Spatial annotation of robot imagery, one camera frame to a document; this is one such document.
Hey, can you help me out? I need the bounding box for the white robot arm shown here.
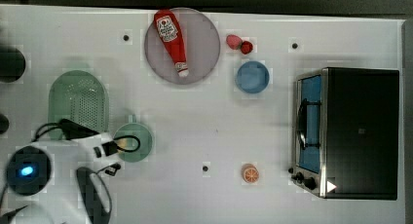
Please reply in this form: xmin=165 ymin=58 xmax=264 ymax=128
xmin=1 ymin=119 xmax=140 ymax=224

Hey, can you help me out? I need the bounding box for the green mug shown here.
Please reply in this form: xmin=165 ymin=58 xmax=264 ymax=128
xmin=114 ymin=115 xmax=153 ymax=163

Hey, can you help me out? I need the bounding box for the blue bowl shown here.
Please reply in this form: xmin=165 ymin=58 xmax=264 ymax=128
xmin=235 ymin=61 xmax=270 ymax=93

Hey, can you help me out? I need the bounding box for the grey round plate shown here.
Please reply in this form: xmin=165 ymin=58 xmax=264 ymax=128
xmin=144 ymin=8 xmax=220 ymax=85

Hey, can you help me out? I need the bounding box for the pink plush strawberry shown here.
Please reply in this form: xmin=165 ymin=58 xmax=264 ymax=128
xmin=226 ymin=34 xmax=243 ymax=50

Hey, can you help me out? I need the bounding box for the red plush strawberry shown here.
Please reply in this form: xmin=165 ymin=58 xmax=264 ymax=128
xmin=241 ymin=41 xmax=253 ymax=55

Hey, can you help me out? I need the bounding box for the plush orange half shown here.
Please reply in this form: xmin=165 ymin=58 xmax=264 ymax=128
xmin=242 ymin=164 xmax=260 ymax=183

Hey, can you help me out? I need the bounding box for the plush ketchup bottle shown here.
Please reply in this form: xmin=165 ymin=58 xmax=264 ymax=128
xmin=153 ymin=10 xmax=189 ymax=78

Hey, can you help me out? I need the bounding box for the green colander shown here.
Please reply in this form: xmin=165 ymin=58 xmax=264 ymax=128
xmin=48 ymin=70 xmax=109 ymax=132

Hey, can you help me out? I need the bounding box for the toaster oven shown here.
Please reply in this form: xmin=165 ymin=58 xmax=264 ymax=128
xmin=288 ymin=67 xmax=399 ymax=201

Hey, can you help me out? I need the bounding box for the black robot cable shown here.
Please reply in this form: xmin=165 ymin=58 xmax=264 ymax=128
xmin=32 ymin=121 xmax=64 ymax=144

